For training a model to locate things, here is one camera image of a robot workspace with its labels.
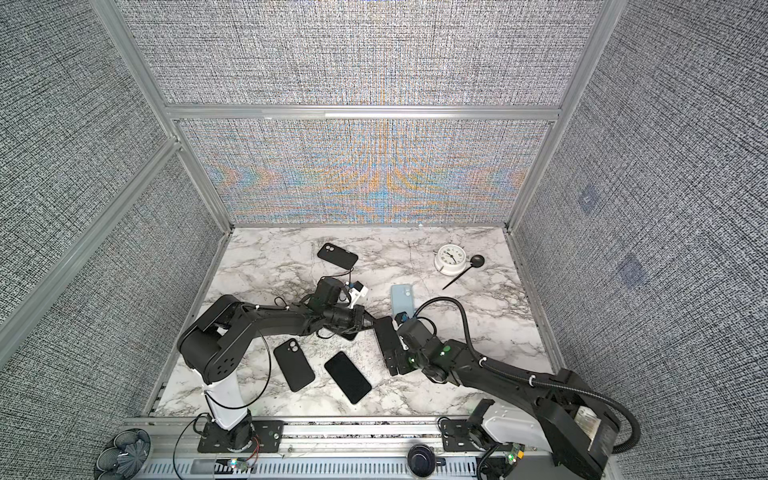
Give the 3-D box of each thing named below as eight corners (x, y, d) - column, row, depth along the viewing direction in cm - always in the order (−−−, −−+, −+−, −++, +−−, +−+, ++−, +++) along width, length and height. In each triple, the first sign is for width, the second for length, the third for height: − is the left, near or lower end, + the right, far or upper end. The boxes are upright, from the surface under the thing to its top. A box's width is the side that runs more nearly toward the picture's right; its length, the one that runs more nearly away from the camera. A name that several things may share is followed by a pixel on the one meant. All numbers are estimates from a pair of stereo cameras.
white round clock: (436, 275, 107) (438, 267, 103) (433, 251, 114) (434, 243, 110) (466, 275, 107) (469, 267, 103) (461, 251, 114) (463, 243, 110)
